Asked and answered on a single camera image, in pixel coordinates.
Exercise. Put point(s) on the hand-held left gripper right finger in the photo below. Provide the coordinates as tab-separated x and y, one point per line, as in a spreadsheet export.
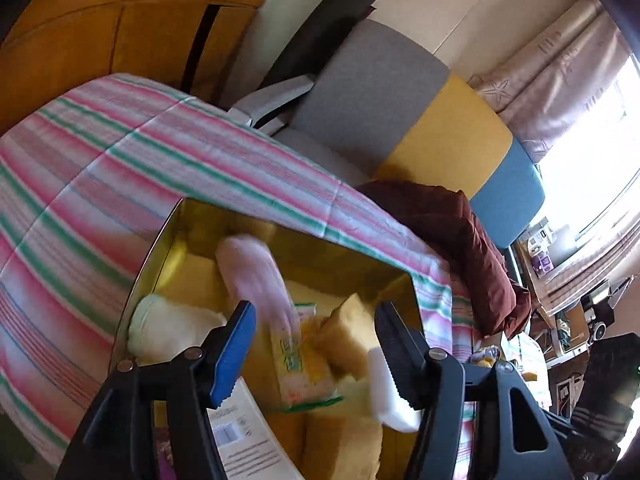
400	355

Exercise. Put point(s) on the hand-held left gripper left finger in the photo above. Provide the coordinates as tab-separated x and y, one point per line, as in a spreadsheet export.
232	355

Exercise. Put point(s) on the white foam block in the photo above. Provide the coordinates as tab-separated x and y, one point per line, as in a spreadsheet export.
387	400

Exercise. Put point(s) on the yellow sponge block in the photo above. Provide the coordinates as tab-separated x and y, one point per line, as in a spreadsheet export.
340	447
350	330

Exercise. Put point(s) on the clear plastic packet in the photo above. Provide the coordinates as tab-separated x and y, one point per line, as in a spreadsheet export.
300	365

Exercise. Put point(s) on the pink striped sock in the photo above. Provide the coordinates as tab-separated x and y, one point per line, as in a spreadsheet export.
255	280

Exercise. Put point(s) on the white barcode box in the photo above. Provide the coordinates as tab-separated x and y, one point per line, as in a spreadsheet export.
250	440

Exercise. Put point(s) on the gold tin box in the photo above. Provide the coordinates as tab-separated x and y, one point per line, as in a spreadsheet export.
360	265

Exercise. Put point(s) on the purple package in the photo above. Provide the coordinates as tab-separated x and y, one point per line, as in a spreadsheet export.
164	452

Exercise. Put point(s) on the yellow soft package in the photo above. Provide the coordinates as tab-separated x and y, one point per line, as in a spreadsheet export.
484	356

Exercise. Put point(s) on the wooden side table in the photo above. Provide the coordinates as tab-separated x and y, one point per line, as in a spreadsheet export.
550	310

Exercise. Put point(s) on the maroon cloth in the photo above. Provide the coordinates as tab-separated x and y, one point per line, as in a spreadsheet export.
450	240

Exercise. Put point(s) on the pink striped curtain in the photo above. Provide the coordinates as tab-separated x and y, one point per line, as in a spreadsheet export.
595	265

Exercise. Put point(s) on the purple box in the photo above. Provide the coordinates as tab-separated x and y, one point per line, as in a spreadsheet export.
544	262

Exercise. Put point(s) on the white flat panel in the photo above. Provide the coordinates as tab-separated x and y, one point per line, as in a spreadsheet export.
569	242

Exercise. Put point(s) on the white product box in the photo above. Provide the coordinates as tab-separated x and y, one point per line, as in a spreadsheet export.
541	241

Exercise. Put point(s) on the striped blanket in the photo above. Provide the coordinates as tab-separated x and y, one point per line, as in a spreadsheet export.
125	170

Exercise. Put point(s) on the grey yellow blue armchair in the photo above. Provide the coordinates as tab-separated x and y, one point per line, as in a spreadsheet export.
380	90

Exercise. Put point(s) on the pink starfish print curtain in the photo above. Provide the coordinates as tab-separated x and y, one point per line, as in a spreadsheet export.
555	70

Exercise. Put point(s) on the wooden wardrobe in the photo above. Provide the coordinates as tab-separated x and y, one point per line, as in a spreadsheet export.
100	20

